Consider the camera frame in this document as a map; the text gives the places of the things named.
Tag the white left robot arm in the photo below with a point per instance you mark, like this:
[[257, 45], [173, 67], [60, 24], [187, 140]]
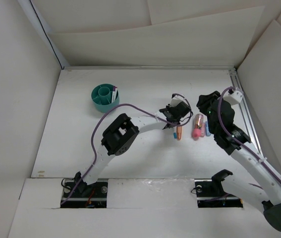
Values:
[[118, 137]]

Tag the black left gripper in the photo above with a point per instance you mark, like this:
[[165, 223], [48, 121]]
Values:
[[168, 108]]

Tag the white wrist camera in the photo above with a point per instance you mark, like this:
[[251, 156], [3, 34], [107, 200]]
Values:
[[176, 99], [234, 96]]

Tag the purple capped white marker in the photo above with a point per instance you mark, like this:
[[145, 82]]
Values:
[[116, 90]]

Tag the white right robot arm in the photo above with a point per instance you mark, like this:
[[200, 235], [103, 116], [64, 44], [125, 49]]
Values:
[[266, 196]]

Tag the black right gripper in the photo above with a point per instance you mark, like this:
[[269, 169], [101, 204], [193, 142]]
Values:
[[205, 100]]

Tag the blue translucent correction tape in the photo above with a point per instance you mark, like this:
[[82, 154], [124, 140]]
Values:
[[207, 132]]

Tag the aluminium rail right side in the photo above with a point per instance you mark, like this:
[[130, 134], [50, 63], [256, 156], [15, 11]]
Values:
[[250, 128]]

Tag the blue capped white marker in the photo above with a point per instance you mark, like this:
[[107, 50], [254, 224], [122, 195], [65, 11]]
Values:
[[175, 132]]

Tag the red capped white marker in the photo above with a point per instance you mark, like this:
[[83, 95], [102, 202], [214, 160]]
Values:
[[113, 95]]

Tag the teal round divided organizer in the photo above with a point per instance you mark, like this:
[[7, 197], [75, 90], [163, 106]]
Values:
[[102, 96]]

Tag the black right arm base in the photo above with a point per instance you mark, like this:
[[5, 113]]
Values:
[[210, 193]]

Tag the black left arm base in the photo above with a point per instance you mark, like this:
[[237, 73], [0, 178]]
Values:
[[84, 196]]

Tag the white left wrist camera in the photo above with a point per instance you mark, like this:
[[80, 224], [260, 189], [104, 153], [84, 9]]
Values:
[[176, 99]]

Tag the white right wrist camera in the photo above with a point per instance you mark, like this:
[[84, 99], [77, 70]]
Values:
[[234, 96]]

